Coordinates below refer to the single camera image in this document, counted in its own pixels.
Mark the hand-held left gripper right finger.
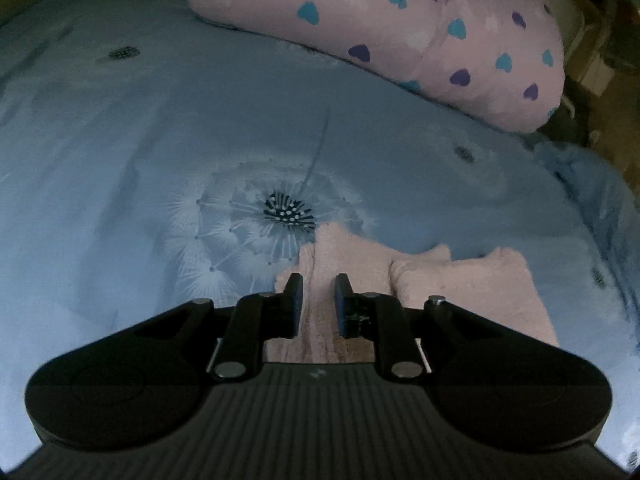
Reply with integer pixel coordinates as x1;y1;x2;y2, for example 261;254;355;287
334;272;507;380

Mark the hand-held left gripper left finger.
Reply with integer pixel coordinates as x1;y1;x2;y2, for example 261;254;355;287
134;272;305;381

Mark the pink knit sweater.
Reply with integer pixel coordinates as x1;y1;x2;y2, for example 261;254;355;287
275;222;560;364

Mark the blue dandelion print bed sheet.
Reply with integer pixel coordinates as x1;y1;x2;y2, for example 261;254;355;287
0;0;640;467

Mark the pink pillow with hearts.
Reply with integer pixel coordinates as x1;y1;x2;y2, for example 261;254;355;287
181;0;567;135

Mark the white metal frame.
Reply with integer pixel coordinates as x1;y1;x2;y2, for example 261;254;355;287
560;0;618;116

